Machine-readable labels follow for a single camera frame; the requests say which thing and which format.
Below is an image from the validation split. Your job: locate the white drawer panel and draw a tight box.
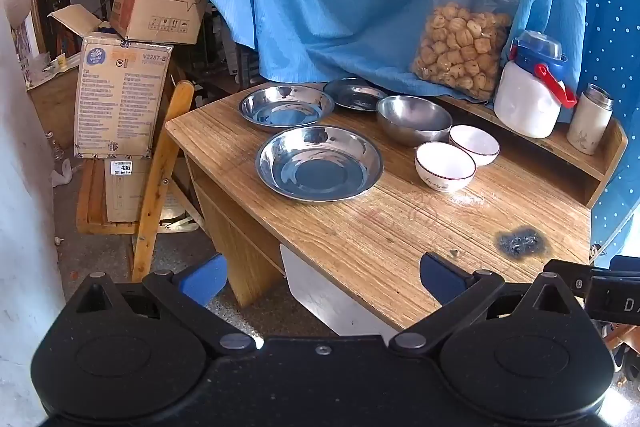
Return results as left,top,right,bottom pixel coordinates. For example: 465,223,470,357
279,244,401,343

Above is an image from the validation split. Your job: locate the large steel plate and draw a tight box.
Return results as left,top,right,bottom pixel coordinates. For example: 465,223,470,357
256,125,385,204

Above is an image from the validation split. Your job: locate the steel bowl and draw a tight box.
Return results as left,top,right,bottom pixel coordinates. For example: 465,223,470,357
376,95,453,146

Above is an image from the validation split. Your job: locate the clear bag of snacks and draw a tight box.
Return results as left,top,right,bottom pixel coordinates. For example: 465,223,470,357
410,0,527,102

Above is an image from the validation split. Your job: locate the white bowl with lettering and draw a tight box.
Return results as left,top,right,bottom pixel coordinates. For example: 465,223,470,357
414,142,477,192

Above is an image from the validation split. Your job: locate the cream thermos flask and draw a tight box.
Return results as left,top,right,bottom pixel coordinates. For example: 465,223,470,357
566,83,614,156

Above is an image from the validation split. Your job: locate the dark steel plate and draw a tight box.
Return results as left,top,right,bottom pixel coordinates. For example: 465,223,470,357
322,78,396,112

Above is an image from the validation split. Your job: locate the white red-rimmed bowl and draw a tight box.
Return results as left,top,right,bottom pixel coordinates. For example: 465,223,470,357
448,125,501,168

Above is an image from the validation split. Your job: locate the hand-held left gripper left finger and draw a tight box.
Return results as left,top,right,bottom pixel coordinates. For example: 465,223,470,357
74,253,257,355

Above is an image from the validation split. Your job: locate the wooden chair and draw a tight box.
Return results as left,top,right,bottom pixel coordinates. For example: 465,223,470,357
75,79,206,283

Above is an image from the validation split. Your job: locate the dark cluttered rack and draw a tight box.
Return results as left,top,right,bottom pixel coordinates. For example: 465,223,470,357
190,7,261,92

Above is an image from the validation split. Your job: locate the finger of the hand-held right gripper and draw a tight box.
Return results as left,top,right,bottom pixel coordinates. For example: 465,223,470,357
609,255,640,279
544,259,594,298

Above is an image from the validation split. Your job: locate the cardboard box with white label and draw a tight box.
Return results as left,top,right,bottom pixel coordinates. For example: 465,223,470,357
104,157,173,224

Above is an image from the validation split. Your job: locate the wooden desk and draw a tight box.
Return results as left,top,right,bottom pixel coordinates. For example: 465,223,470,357
165,82,628,333

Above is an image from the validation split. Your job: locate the white jug with blue lid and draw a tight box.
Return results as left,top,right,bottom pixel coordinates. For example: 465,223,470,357
494,30,577,139

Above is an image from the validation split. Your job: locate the shiny steel plate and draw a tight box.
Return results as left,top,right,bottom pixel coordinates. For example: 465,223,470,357
238,85,335,129

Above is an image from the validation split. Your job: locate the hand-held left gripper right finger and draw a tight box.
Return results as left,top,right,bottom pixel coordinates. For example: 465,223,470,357
389,252,576,355

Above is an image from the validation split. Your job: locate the printed cardboard box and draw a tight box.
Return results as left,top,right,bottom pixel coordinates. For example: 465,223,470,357
47,4,173,159

